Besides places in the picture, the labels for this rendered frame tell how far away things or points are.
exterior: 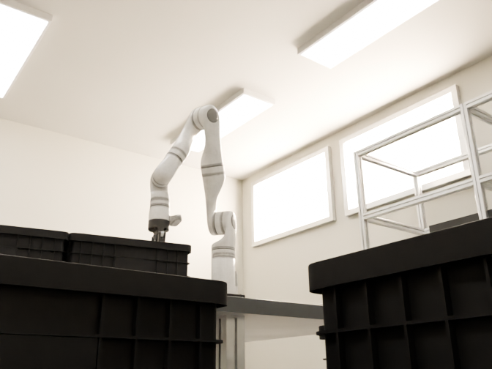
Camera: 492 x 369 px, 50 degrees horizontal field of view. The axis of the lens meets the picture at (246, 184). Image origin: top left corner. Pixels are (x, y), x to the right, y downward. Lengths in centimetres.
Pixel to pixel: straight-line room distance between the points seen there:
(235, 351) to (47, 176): 401
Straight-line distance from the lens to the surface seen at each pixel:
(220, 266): 200
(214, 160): 204
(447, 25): 402
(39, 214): 512
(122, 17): 376
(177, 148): 197
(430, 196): 329
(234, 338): 144
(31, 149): 529
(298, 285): 528
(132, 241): 173
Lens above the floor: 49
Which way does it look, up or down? 21 degrees up
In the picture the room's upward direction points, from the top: 1 degrees counter-clockwise
